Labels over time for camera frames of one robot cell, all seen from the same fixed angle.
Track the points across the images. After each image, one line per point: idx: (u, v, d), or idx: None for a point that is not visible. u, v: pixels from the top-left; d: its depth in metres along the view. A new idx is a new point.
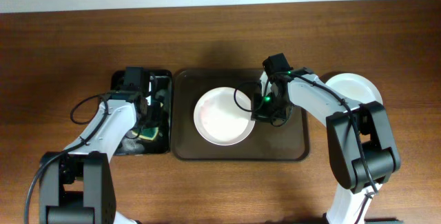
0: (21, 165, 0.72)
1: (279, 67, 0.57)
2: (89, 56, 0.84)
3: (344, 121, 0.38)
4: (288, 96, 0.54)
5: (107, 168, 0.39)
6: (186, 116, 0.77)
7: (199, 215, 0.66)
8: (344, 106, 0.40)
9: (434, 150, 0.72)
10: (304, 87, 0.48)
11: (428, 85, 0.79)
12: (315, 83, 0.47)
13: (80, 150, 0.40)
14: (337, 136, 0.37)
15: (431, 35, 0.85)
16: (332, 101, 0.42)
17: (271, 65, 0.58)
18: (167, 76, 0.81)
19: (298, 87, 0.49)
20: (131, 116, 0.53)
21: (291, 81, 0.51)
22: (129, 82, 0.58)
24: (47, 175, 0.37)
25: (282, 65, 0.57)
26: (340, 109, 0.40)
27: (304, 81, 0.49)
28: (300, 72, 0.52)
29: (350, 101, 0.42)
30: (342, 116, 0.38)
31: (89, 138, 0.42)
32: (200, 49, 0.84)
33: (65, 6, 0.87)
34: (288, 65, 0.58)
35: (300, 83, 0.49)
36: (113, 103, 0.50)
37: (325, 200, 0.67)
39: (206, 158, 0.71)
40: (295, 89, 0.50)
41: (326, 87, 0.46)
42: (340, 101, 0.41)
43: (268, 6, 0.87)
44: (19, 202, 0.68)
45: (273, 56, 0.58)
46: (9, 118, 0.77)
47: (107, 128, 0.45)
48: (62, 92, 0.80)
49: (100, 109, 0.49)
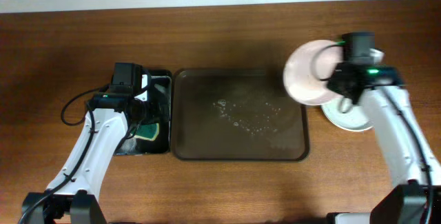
0: (21, 164, 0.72)
1: (363, 47, 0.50)
2: (87, 56, 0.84)
3: (419, 199, 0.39)
4: (359, 98, 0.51)
5: (97, 205, 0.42)
6: (186, 116, 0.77)
7: (199, 215, 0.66)
8: (426, 180, 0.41)
9: (435, 150, 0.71)
10: (387, 112, 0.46)
11: (428, 85, 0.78)
12: (402, 113, 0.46)
13: (66, 189, 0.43)
14: (402, 208, 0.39)
15: (431, 34, 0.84)
16: (414, 157, 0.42)
17: (355, 45, 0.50)
18: (167, 76, 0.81)
19: (381, 106, 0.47)
20: (122, 127, 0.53)
21: (373, 90, 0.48)
22: (118, 80, 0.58)
24: (33, 216, 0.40)
25: (366, 46, 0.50)
26: (419, 174, 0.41)
27: (388, 102, 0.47)
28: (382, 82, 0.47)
29: (434, 167, 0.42)
30: (419, 190, 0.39)
31: (75, 171, 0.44)
32: (199, 48, 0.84)
33: (66, 6, 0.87)
34: (371, 45, 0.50)
35: (384, 101, 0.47)
36: (100, 116, 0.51)
37: (326, 200, 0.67)
39: (206, 158, 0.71)
40: (375, 103, 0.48)
41: (411, 123, 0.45)
42: (424, 167, 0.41)
43: (268, 6, 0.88)
44: (18, 202, 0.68)
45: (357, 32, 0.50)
46: (10, 118, 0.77)
47: (94, 154, 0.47)
48: (62, 92, 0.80)
49: (85, 125, 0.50)
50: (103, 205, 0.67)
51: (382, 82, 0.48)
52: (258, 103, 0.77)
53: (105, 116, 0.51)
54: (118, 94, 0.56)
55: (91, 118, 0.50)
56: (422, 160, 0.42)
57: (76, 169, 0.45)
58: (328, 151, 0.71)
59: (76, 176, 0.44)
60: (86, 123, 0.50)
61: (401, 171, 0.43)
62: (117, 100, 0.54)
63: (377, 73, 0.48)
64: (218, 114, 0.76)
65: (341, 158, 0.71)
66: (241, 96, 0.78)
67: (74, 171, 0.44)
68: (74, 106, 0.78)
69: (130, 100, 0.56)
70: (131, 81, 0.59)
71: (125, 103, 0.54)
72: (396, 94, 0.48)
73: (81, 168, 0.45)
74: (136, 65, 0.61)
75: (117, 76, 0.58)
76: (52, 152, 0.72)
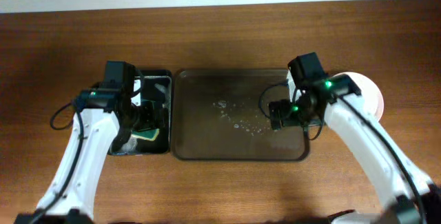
0: (21, 164, 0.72)
1: (309, 69, 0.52)
2: (87, 56, 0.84)
3: (413, 217, 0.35)
4: (322, 114, 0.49)
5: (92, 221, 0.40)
6: (186, 115, 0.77)
7: (199, 215, 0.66)
8: (412, 188, 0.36)
9: (437, 151, 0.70)
10: (354, 123, 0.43)
11: (429, 85, 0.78)
12: (368, 122, 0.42)
13: (58, 208, 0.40)
14: None
15: (431, 34, 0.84)
16: (392, 166, 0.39)
17: (300, 68, 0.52)
18: (167, 76, 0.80)
19: (348, 121, 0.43)
20: (113, 127, 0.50)
21: (333, 105, 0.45)
22: (109, 78, 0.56)
24: None
25: (313, 67, 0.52)
26: (404, 186, 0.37)
27: (351, 114, 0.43)
28: (340, 89, 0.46)
29: (413, 171, 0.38)
30: (408, 207, 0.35)
31: (65, 189, 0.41)
32: (199, 48, 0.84)
33: (66, 6, 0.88)
34: (320, 66, 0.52)
35: (349, 116, 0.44)
36: (89, 118, 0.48)
37: (326, 200, 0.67)
39: (205, 158, 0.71)
40: (340, 120, 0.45)
41: (380, 130, 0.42)
42: (405, 175, 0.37)
43: (267, 6, 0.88)
44: (17, 202, 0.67)
45: (304, 55, 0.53)
46: (9, 118, 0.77)
47: (84, 166, 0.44)
48: (62, 92, 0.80)
49: (74, 129, 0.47)
50: (103, 205, 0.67)
51: (339, 92, 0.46)
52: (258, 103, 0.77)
53: (94, 119, 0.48)
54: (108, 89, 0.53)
55: (80, 122, 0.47)
56: (398, 167, 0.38)
57: (66, 182, 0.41)
58: (328, 151, 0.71)
59: (67, 191, 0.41)
60: (75, 127, 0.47)
61: (384, 186, 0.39)
62: (106, 96, 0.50)
63: (331, 84, 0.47)
64: (218, 113, 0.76)
65: (341, 158, 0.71)
66: (241, 96, 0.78)
67: (65, 185, 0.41)
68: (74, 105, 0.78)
69: (122, 96, 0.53)
70: (122, 79, 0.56)
71: (116, 101, 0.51)
72: (357, 103, 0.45)
73: (73, 182, 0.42)
74: (127, 63, 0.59)
75: (108, 73, 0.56)
76: (52, 152, 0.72)
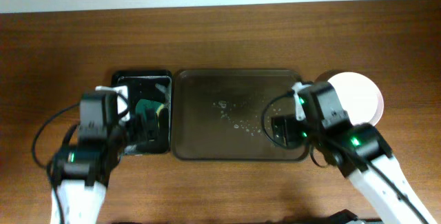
0: (21, 164, 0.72)
1: (327, 107, 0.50)
2: (87, 56, 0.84)
3: None
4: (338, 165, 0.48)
5: None
6: (187, 116, 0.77)
7: (198, 215, 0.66)
8: None
9: (435, 151, 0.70)
10: (390, 198, 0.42)
11: (429, 85, 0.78)
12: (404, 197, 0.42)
13: None
14: None
15: (430, 34, 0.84)
16: None
17: (318, 105, 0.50)
18: (167, 76, 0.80)
19: (383, 194, 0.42)
20: (98, 196, 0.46)
21: (362, 168, 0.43)
22: (89, 121, 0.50)
24: None
25: (332, 106, 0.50)
26: None
27: (387, 186, 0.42)
28: (366, 145, 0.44)
29: None
30: None
31: None
32: (199, 48, 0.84)
33: (66, 6, 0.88)
34: (339, 104, 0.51)
35: (384, 189, 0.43)
36: (70, 196, 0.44)
37: (325, 200, 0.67)
39: (205, 158, 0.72)
40: (372, 190, 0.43)
41: (415, 207, 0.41)
42: None
43: (268, 6, 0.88)
44: (18, 202, 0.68)
45: (321, 91, 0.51)
46: (9, 118, 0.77)
47: None
48: (62, 92, 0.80)
49: (54, 212, 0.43)
50: (103, 205, 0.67)
51: (364, 151, 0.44)
52: (259, 103, 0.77)
53: (71, 200, 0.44)
54: (90, 146, 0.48)
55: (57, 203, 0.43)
56: None
57: None
58: None
59: None
60: (55, 207, 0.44)
61: None
62: (88, 158, 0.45)
63: (358, 141, 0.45)
64: (218, 114, 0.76)
65: None
66: (241, 96, 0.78)
67: None
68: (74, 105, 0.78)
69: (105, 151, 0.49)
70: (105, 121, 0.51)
71: (98, 163, 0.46)
72: (386, 169, 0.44)
73: None
74: (109, 96, 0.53)
75: (85, 116, 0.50)
76: (52, 152, 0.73)
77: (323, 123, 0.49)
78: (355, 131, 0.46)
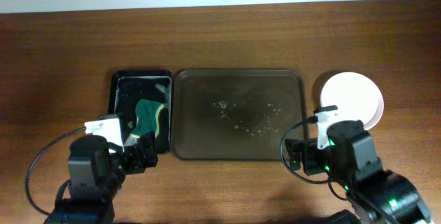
0: (21, 164, 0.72)
1: (362, 158, 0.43)
2: (87, 56, 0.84)
3: None
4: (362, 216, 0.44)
5: None
6: (187, 116, 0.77)
7: (198, 215, 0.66)
8: None
9: (437, 151, 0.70)
10: None
11: (429, 85, 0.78)
12: None
13: None
14: None
15: (430, 34, 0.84)
16: None
17: (352, 156, 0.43)
18: (167, 76, 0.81)
19: None
20: None
21: None
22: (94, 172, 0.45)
24: None
25: (367, 155, 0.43)
26: None
27: None
28: (402, 205, 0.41)
29: None
30: None
31: None
32: (199, 48, 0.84)
33: (67, 6, 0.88)
34: (373, 152, 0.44)
35: None
36: None
37: (326, 200, 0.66)
39: (205, 158, 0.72)
40: None
41: None
42: None
43: (268, 7, 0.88)
44: (17, 202, 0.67)
45: (357, 137, 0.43)
46: (9, 118, 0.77)
47: None
48: (62, 92, 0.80)
49: None
50: None
51: (397, 213, 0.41)
52: (259, 103, 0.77)
53: None
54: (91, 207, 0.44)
55: None
56: None
57: None
58: None
59: None
60: None
61: None
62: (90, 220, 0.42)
63: (395, 202, 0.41)
64: (218, 114, 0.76)
65: None
66: (242, 96, 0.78)
67: None
68: (74, 105, 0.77)
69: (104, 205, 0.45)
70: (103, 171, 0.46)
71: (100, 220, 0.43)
72: None
73: None
74: (103, 146, 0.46)
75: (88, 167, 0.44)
76: (52, 151, 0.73)
77: (356, 174, 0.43)
78: (393, 189, 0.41)
